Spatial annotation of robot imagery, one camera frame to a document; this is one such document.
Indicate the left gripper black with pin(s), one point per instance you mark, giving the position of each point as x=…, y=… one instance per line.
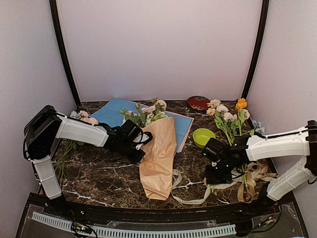
x=138, y=156

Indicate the left black frame post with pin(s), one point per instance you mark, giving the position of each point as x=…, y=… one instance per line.
x=62, y=51

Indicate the red round embroidered cushion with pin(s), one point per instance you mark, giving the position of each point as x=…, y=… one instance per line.
x=198, y=103

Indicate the white rose fake flower stem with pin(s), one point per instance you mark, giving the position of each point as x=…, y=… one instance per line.
x=138, y=118

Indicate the beige pink wrapping paper sheet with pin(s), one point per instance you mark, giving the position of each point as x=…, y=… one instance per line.
x=156, y=169

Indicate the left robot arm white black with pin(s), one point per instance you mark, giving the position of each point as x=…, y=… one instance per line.
x=48, y=126

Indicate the white slotted cable duct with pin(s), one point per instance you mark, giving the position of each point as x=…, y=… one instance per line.
x=135, y=230

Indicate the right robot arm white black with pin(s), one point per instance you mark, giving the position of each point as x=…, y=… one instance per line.
x=301, y=142

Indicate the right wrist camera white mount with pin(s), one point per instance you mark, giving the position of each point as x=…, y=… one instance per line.
x=216, y=151

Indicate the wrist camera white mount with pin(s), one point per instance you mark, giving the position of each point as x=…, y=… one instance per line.
x=216, y=151
x=142, y=139

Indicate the brown twine ribbon bundle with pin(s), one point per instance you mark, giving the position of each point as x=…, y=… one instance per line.
x=246, y=191

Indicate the right black frame post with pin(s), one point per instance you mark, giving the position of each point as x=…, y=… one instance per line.
x=257, y=49

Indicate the pink rose fake flower stem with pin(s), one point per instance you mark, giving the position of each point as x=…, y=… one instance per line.
x=155, y=112

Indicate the black frame post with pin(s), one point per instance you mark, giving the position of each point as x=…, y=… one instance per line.
x=257, y=49
x=62, y=51

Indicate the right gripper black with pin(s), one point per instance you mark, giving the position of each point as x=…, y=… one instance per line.
x=212, y=179

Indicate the white printed ribbon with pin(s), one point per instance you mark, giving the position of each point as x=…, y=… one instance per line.
x=197, y=193

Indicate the blue wrapping paper sheet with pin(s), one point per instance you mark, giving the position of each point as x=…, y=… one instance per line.
x=111, y=115

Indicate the lime green bowl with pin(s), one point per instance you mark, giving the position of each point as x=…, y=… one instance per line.
x=201, y=136

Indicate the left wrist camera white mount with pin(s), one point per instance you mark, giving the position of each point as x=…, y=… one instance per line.
x=142, y=139

